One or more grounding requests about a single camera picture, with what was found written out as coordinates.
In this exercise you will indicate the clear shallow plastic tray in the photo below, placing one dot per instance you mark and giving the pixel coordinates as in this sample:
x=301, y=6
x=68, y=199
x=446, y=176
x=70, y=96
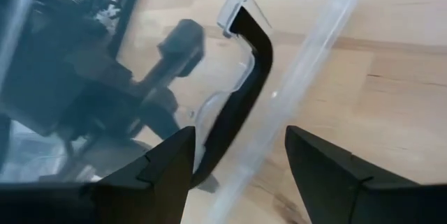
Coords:
x=223, y=74

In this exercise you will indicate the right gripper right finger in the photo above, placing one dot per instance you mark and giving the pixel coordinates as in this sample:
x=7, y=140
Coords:
x=342, y=189

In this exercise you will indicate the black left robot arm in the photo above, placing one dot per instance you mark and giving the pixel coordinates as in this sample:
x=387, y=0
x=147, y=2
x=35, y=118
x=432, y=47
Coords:
x=52, y=77

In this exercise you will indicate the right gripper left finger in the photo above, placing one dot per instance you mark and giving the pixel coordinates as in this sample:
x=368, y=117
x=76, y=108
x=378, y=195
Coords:
x=150, y=189

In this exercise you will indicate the black aluminium table frame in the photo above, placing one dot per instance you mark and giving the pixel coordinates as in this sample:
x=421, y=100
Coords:
x=129, y=7

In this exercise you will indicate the clear plastic storage bin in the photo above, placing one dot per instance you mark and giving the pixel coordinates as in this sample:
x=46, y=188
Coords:
x=304, y=77

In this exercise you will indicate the grey hex key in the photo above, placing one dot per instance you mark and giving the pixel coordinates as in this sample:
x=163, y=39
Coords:
x=244, y=95

